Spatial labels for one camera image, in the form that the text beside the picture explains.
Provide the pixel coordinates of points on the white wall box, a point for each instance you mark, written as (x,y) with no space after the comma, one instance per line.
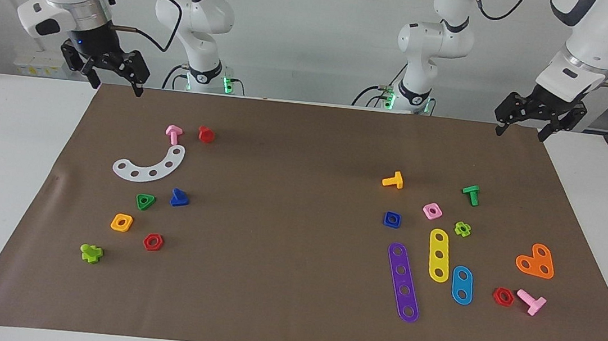
(33,63)

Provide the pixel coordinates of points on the green plastic bolt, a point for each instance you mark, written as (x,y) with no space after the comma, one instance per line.
(472,195)

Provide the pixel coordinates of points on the orange three-hole angled plate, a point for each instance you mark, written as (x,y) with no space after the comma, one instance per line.
(534,262)

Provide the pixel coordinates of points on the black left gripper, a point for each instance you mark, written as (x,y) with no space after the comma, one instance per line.
(545,108)

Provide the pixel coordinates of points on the pink square plastic nut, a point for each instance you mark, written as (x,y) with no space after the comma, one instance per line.
(426,207)

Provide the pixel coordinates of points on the orange plastic bolt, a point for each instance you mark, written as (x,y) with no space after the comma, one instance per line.
(395,181)

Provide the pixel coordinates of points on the lime cross-shaped nut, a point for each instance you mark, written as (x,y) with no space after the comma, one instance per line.
(468,228)

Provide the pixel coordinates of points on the pink plastic bolt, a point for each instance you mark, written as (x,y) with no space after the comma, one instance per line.
(533,303)
(173,134)

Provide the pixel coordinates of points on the green triangular plastic nut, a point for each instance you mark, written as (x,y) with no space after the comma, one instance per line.
(151,198)

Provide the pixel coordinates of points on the blue two-hole plate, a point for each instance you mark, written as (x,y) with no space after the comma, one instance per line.
(462,285)

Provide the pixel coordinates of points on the red plastic bolt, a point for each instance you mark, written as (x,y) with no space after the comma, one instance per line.
(206,135)

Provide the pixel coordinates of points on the red hexagonal plastic nut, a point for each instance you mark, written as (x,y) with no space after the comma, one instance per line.
(496,299)
(159,245)

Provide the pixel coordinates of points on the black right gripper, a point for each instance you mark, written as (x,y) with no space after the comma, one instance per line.
(96,50)

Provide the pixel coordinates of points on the blue plastic screw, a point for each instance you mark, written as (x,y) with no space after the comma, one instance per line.
(179,200)

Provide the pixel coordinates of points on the brown table mat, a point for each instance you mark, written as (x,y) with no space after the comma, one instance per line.
(290,304)

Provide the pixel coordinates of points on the yellow three-hole plate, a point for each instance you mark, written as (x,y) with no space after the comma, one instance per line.
(439,247)

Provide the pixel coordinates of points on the blue square plastic nut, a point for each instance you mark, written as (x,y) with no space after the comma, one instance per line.
(387,223)

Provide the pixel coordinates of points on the purple four-hole plate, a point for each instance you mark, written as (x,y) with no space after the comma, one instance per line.
(403,280)

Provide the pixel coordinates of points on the lime plastic bolt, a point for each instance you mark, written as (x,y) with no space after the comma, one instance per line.
(90,254)

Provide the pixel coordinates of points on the white curved five-hole plate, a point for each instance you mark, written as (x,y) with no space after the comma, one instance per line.
(161,169)

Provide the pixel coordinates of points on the orange square plastic nut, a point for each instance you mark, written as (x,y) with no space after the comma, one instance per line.
(114,225)

